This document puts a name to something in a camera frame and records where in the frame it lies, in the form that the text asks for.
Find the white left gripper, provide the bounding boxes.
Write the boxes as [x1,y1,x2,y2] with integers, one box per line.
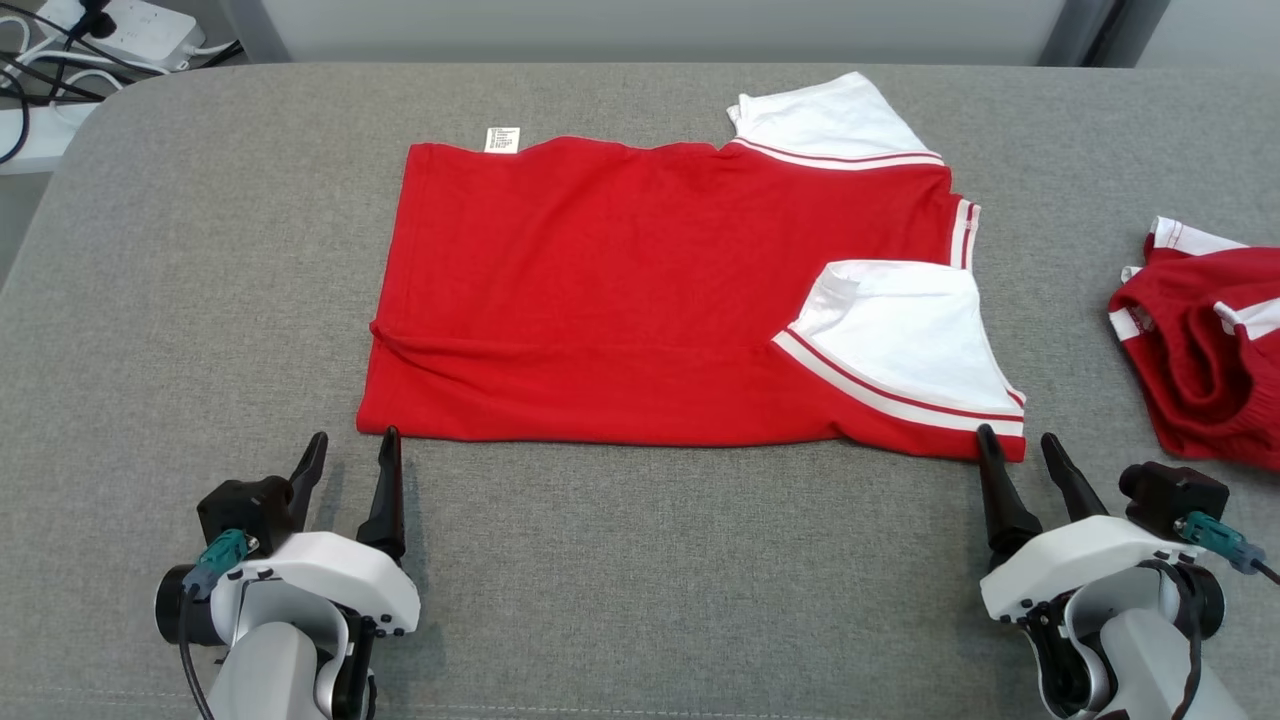
[210,426,421,641]

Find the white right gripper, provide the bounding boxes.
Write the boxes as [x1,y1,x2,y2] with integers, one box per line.
[975,424,1206,626]

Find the red shorts with white stripes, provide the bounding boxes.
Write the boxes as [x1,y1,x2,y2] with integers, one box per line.
[1107,215,1280,471]

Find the red T-shirt with white sleeves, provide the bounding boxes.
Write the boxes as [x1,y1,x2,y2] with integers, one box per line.
[355,70,1028,463]

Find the pale grey partition panel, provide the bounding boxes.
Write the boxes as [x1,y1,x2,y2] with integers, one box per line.
[1138,0,1280,70]
[255,0,1071,67]

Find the black power plug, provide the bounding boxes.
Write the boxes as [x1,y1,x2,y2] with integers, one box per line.
[68,0,117,41]

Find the black cable with teal plug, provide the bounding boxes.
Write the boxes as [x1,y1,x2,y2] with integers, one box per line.
[178,528,253,720]
[1175,512,1280,586]

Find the grey partition post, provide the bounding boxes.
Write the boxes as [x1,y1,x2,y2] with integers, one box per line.
[218,0,293,64]
[1085,0,1173,69]
[1038,0,1119,68]

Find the white power strip with cables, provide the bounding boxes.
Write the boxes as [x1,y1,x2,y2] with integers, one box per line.
[0,0,136,166]

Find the white floor cable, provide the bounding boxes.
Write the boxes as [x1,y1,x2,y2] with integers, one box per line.
[0,28,133,101]

